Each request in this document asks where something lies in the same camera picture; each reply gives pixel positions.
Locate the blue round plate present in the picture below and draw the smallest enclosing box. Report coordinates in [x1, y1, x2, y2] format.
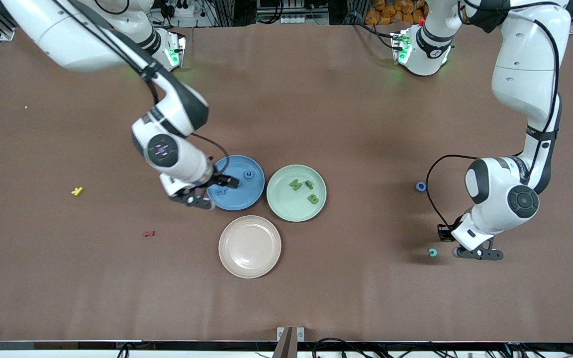
[207, 155, 266, 211]

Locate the pale green round plate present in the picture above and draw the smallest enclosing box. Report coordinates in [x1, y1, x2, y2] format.
[267, 165, 327, 222]

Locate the pale pink round plate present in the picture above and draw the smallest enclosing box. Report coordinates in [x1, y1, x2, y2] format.
[218, 215, 282, 279]

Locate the brown table cover mat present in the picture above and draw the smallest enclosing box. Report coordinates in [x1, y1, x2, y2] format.
[0, 22, 573, 344]

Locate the white socket strip with plugs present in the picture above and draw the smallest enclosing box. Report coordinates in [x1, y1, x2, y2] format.
[165, 1, 195, 18]

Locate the pile of orange items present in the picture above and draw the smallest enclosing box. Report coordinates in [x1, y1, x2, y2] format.
[365, 0, 426, 25]

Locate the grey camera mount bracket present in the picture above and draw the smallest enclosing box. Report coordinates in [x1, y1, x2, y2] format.
[273, 327, 305, 358]

